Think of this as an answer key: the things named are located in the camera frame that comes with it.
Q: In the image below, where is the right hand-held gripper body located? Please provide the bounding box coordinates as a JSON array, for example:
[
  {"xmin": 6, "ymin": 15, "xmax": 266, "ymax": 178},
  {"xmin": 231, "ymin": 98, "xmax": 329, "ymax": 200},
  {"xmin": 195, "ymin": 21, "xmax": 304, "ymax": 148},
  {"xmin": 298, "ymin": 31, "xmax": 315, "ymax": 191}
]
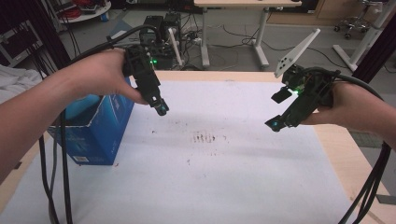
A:
[{"xmin": 274, "ymin": 28, "xmax": 341, "ymax": 129}]

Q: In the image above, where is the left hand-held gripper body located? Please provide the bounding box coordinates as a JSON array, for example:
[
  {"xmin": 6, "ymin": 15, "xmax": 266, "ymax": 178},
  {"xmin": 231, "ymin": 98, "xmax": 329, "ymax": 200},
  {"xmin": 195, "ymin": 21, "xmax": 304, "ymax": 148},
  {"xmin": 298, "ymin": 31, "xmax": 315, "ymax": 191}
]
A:
[{"xmin": 122, "ymin": 45, "xmax": 163, "ymax": 107}]

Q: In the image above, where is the blue cardboard box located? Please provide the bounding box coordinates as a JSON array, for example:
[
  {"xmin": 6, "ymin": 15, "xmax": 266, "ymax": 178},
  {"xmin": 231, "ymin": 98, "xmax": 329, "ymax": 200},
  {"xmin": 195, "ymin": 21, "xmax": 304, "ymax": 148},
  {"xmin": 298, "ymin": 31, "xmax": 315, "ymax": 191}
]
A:
[{"xmin": 46, "ymin": 77, "xmax": 135, "ymax": 166}]

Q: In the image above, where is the blue rounded plastic object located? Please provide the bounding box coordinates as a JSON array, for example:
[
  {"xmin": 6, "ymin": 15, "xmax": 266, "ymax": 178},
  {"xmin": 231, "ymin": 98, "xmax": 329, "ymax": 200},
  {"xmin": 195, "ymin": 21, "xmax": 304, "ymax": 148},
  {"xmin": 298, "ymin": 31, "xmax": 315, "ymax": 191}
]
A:
[{"xmin": 64, "ymin": 94, "xmax": 101, "ymax": 121}]

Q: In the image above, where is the person's right hand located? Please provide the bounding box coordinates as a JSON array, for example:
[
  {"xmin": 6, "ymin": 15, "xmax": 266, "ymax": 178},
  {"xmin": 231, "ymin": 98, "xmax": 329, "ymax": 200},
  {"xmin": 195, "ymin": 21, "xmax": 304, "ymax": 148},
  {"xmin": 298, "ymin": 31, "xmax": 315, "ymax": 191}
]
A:
[{"xmin": 300, "ymin": 81, "xmax": 367, "ymax": 129}]

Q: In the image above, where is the person's left hand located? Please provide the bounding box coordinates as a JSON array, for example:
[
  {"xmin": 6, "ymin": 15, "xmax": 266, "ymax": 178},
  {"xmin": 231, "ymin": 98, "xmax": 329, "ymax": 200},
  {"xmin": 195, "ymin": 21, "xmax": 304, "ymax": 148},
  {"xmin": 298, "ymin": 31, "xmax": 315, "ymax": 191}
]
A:
[{"xmin": 66, "ymin": 48, "xmax": 149, "ymax": 105}]

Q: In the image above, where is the black computer equipment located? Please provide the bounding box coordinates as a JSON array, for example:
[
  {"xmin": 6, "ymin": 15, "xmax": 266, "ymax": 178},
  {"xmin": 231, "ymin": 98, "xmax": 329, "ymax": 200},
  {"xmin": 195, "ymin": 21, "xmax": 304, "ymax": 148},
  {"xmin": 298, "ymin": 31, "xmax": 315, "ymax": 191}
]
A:
[{"xmin": 138, "ymin": 13, "xmax": 184, "ymax": 71}]

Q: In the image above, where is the dark curtain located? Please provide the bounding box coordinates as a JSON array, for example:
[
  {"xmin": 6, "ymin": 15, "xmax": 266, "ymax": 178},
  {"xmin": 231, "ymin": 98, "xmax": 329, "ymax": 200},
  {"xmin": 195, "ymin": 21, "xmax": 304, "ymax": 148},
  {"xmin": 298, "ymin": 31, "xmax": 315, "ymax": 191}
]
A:
[
  {"xmin": 351, "ymin": 12, "xmax": 396, "ymax": 85},
  {"xmin": 0, "ymin": 0, "xmax": 73, "ymax": 70}
]

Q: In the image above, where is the office chair base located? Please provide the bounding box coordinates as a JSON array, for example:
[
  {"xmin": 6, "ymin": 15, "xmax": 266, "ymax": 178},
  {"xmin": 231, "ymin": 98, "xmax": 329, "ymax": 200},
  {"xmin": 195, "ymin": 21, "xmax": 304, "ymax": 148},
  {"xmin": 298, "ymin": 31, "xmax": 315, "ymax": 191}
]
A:
[{"xmin": 333, "ymin": 13, "xmax": 375, "ymax": 41}]

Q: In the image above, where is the round white table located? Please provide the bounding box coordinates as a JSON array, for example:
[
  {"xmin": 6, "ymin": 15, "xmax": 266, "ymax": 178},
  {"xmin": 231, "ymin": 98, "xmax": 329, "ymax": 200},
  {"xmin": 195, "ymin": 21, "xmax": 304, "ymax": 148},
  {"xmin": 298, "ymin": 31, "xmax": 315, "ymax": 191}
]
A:
[{"xmin": 57, "ymin": 0, "xmax": 112, "ymax": 24}]

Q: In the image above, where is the white paper sheet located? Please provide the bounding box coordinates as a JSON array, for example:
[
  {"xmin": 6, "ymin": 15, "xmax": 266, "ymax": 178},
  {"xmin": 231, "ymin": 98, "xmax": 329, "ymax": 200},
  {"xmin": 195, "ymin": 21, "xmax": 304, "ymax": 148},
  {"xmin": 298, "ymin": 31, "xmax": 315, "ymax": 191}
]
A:
[{"xmin": 0, "ymin": 79, "xmax": 360, "ymax": 224}]

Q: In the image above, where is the white-legged wooden desk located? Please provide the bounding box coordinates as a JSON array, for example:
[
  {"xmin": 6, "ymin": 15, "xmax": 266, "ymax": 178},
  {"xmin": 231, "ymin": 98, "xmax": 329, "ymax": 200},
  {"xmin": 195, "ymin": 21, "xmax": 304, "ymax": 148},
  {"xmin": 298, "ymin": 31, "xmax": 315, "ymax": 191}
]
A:
[{"xmin": 193, "ymin": 0, "xmax": 303, "ymax": 70}]

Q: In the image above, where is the crumpled white cloth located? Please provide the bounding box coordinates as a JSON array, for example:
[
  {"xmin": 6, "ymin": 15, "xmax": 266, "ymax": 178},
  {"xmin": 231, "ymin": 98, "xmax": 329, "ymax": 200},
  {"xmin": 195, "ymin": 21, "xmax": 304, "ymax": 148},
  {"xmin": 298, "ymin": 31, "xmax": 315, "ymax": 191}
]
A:
[{"xmin": 0, "ymin": 63, "xmax": 44, "ymax": 105}]

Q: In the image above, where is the black equipment case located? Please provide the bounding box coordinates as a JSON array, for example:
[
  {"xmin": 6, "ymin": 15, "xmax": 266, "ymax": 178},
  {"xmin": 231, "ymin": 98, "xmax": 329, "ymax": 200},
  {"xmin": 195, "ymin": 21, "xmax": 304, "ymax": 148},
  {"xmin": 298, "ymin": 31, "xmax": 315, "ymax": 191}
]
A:
[{"xmin": 0, "ymin": 20, "xmax": 44, "ymax": 68}]

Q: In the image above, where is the tangle of floor cables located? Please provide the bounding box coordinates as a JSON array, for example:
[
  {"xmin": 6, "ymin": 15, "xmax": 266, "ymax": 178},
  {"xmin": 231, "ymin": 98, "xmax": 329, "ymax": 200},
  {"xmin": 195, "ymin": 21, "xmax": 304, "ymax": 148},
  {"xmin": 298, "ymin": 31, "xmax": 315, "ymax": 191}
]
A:
[{"xmin": 181, "ymin": 21, "xmax": 344, "ymax": 71}]

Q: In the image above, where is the white desk leg frame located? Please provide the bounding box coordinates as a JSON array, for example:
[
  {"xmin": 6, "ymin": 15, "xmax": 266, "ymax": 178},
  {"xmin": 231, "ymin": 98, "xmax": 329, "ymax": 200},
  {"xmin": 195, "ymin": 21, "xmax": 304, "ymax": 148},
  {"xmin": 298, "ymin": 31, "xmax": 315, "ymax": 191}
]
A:
[{"xmin": 332, "ymin": 0, "xmax": 396, "ymax": 73}]

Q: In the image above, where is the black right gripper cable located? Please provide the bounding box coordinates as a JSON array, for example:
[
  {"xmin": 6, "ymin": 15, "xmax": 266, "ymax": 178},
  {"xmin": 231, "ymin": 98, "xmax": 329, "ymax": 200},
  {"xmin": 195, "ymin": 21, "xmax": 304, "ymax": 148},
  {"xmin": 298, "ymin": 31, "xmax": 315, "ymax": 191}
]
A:
[{"xmin": 334, "ymin": 72, "xmax": 392, "ymax": 224}]

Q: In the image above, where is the thick black left gripper cable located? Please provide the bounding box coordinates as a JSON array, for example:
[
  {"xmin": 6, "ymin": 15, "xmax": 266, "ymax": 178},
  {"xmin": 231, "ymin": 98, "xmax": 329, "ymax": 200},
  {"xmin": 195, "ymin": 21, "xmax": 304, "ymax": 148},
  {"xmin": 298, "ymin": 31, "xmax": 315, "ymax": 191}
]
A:
[{"xmin": 59, "ymin": 24, "xmax": 161, "ymax": 224}]

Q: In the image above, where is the thin black cable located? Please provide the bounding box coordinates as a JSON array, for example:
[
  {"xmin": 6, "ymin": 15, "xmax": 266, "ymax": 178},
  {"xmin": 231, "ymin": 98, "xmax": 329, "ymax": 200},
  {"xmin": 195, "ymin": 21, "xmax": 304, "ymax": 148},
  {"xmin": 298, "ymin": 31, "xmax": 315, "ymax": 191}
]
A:
[{"xmin": 38, "ymin": 133, "xmax": 61, "ymax": 224}]

